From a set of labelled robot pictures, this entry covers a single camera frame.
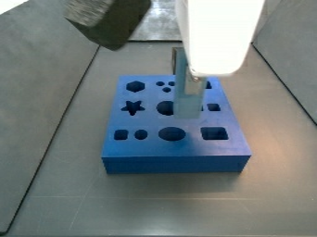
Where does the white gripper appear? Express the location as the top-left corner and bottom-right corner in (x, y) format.
(176, 0), (265, 82)

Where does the light blue rectangular block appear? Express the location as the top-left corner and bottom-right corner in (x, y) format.
(174, 49), (208, 119)

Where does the blue shape sorting board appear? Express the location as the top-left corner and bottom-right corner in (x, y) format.
(102, 75), (252, 174)

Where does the black curved holder stand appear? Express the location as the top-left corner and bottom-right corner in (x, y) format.
(173, 47), (184, 75)

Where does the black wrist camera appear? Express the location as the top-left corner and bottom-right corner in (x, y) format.
(65, 0), (152, 51)

